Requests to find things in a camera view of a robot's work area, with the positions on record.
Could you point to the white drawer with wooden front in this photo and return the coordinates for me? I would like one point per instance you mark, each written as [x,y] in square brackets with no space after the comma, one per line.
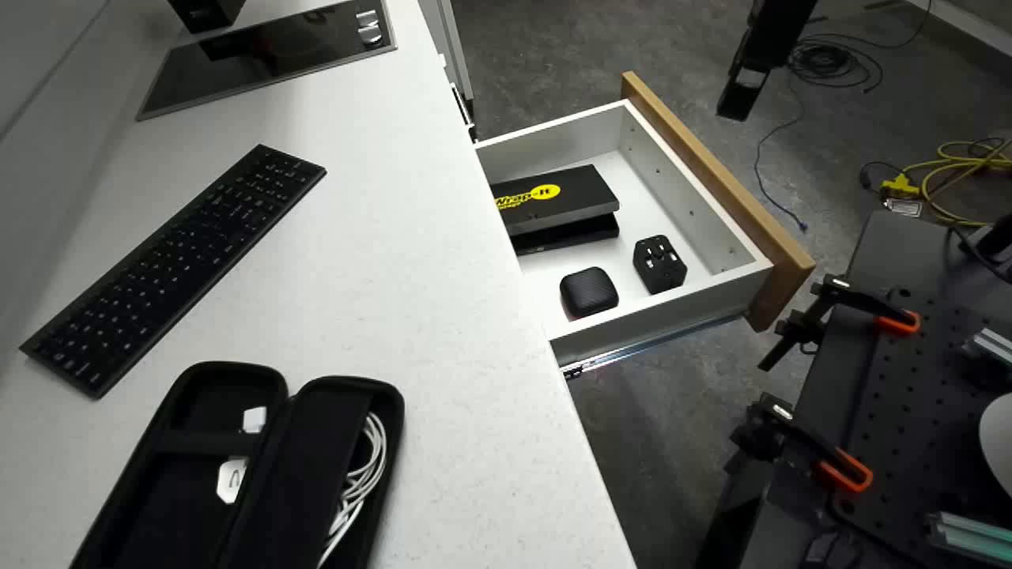
[730,190]

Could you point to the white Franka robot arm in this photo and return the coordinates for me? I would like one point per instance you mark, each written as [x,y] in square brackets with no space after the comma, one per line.
[1002,445]

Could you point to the black rounded earbuds case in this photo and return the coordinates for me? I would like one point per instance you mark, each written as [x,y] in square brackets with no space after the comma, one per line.
[586,293]

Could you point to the black box with yellow logo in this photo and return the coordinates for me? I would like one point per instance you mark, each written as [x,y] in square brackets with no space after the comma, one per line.
[556,198]

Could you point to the black travel adapter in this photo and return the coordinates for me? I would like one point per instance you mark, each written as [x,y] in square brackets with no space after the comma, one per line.
[660,264]

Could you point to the small white adapter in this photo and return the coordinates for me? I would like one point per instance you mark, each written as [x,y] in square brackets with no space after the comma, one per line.
[253,418]

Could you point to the white charger plug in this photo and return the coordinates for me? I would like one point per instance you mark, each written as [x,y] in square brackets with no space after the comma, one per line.
[232,480]

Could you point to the black flat keyboard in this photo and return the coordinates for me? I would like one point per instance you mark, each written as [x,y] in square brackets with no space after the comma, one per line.
[170,269]

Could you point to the black item behind cooktop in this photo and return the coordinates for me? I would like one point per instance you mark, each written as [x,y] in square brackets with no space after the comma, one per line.
[206,12]

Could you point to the black perforated robot table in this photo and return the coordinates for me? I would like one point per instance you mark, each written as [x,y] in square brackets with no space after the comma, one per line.
[918,423]

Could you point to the aluminium extrusion bar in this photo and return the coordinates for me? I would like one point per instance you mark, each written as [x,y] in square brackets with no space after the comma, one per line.
[974,538]
[987,348]

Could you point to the metal drawer slide rail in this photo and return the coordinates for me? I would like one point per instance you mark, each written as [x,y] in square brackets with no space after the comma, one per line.
[634,352]

